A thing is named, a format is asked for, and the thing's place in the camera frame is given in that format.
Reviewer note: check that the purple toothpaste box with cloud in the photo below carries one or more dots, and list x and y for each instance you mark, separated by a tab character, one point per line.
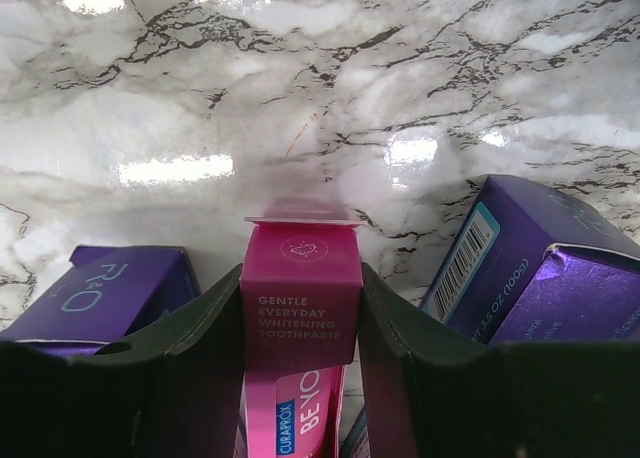
531	264

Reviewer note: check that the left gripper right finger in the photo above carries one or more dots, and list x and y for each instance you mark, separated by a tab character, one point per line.
431	392

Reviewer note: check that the pink toothpaste box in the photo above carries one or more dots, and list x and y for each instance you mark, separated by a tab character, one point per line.
300	286

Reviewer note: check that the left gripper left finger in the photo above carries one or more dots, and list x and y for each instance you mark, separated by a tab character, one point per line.
171	389

